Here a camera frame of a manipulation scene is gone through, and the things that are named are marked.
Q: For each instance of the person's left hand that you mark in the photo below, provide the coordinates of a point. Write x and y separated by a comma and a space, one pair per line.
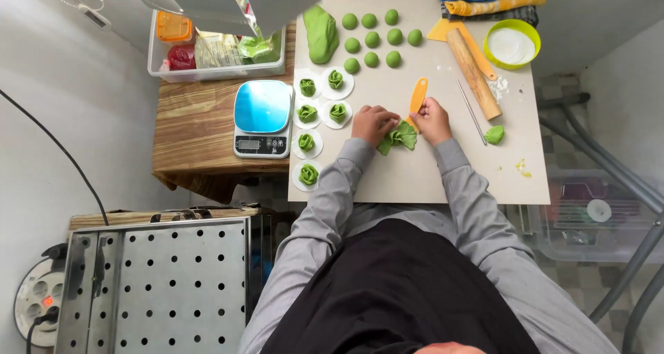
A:
369, 126

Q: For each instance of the person's right hand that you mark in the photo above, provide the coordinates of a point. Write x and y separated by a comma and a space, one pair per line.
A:
437, 125

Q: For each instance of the person's right fingers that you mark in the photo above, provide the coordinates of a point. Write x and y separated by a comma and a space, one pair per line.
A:
421, 114

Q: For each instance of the person's left fingers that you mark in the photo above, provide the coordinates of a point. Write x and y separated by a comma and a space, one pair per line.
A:
386, 120

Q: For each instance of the orange plastic dough knife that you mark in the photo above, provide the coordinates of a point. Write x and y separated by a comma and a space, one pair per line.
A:
418, 96

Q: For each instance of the green dough piece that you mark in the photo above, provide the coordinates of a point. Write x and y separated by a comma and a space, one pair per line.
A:
403, 137

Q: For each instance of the thin metal rod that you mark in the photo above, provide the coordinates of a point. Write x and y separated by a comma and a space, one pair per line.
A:
471, 111

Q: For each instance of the beige work board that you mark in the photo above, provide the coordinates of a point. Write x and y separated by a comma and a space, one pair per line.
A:
410, 177

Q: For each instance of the wooden rolling pin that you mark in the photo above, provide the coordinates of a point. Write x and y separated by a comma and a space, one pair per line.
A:
473, 74

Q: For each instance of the small green dough scrap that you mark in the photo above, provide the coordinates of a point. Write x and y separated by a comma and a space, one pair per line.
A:
495, 135

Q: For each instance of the set of green dough roses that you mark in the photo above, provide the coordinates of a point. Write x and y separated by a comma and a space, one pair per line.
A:
307, 114

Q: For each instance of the white flour heap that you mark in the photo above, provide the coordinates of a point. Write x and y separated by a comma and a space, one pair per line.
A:
499, 88

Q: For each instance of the group of green dough balls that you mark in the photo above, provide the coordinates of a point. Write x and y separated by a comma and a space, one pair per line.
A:
372, 39

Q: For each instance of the yellow plastic spatula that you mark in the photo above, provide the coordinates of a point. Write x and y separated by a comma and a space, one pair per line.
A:
442, 31

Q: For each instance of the set of white paper rounds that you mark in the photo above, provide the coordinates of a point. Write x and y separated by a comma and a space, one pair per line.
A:
298, 152

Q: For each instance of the large green dough lump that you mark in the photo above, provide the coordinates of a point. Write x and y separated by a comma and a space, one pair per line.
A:
320, 32

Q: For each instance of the stack of white liners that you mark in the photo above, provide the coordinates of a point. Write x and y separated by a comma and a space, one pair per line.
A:
511, 46

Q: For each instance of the yellow dough crumbs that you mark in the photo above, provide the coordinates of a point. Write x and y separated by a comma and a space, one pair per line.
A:
522, 167

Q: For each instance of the digital kitchen scale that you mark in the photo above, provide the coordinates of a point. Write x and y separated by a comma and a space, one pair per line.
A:
262, 107

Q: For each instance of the lime green bowl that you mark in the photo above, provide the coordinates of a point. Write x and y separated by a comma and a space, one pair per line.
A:
518, 24

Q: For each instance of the dark checked cloth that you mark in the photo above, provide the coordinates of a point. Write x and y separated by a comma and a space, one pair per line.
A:
511, 15

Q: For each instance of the green powder bag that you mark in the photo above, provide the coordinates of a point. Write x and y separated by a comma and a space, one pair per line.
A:
259, 48

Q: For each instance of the black apron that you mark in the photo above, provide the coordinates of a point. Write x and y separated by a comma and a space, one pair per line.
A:
394, 292

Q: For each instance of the clear plastic bin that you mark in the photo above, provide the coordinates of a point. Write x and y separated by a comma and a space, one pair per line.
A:
218, 74

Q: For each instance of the beige printed packet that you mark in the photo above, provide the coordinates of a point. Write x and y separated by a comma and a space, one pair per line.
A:
218, 50

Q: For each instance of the wooden side table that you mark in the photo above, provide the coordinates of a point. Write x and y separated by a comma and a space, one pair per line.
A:
194, 131

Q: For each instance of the clear plastic storage box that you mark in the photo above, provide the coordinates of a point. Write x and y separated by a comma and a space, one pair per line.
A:
596, 219

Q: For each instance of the red bag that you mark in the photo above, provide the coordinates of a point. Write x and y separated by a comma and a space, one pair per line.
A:
181, 57

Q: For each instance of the orange lidded container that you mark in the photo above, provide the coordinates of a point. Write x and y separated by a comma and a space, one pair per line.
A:
174, 26

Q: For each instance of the perforated steel steamer cabinet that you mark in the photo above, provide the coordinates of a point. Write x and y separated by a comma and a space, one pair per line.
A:
171, 292

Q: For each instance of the wooden plank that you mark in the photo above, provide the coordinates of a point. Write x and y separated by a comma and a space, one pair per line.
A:
114, 219

